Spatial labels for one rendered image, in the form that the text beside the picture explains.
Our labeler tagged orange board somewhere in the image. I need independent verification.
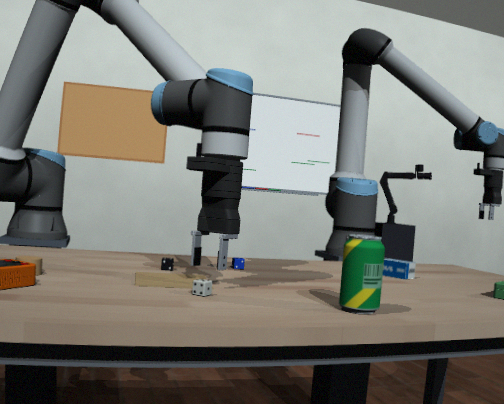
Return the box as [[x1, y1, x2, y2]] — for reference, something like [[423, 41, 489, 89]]
[[57, 81, 168, 164]]

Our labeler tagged jointed stand on dark box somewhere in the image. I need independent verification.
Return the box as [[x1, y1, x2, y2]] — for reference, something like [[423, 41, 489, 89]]
[[374, 164, 433, 263]]

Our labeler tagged whiteboard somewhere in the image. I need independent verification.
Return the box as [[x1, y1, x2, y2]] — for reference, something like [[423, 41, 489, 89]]
[[240, 93, 342, 196]]

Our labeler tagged wooden table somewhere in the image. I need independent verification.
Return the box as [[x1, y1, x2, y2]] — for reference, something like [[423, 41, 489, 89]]
[[0, 243, 504, 404]]

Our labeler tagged green can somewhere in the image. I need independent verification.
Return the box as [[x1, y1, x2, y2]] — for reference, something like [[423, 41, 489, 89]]
[[339, 234, 386, 314]]

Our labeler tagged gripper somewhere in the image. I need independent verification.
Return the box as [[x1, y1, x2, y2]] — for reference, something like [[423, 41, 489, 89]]
[[478, 169, 504, 220], [190, 156, 244, 272]]

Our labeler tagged tan cork cylinder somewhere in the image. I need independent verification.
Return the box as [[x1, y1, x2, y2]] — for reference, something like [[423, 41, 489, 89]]
[[15, 255, 44, 276]]

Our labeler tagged orange multimeter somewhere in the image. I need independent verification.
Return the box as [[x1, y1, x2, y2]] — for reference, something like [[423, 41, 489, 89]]
[[0, 258, 37, 291]]

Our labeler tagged tan mat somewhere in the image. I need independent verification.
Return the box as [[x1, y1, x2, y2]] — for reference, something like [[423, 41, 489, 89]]
[[134, 270, 200, 289]]

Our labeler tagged white die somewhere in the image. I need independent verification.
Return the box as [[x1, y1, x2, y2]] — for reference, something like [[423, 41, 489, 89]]
[[191, 278, 214, 298]]

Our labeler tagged blue box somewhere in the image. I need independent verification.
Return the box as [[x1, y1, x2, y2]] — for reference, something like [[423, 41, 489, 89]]
[[382, 258, 417, 281]]

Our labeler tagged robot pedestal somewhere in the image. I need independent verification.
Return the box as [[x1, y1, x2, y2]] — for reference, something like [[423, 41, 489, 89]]
[[314, 248, 344, 262], [0, 232, 71, 249]]

